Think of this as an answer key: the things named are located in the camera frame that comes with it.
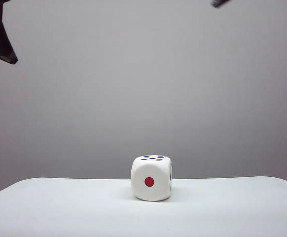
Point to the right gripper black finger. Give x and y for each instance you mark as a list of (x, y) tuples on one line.
[(218, 3)]

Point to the white die with coloured pips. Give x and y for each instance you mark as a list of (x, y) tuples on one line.
[(149, 172)]

